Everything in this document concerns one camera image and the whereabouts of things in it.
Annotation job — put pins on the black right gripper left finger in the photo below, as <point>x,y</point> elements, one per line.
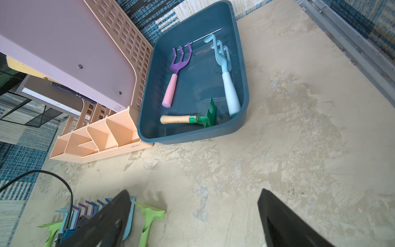
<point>105,229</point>

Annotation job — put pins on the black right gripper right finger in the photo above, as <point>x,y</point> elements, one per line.
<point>283,228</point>

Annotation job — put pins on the blue rake yellow handle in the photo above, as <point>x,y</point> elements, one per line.
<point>99,204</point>

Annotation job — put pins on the light blue claw rake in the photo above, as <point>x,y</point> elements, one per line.
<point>69,220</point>

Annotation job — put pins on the light blue fork rake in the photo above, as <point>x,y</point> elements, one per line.
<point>130,219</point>

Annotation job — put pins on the purple rake pink handle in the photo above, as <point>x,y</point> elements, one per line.
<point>87,208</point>

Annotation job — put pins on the green trowel wooden handle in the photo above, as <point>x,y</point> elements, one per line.
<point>150,213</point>

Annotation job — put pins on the dark green rake wooden handle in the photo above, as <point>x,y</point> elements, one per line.
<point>206,121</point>

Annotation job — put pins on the purple shovel pink handle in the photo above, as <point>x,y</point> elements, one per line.
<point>175,68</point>

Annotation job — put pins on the dark teal storage box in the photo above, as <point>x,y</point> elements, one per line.
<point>199,84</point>

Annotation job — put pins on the pink plastic desk organizer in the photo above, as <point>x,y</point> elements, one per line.
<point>100,132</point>

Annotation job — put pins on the white book in organizer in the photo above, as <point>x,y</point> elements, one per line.
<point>41,91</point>

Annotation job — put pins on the black mesh wire shelf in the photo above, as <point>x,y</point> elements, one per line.
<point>18,109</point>

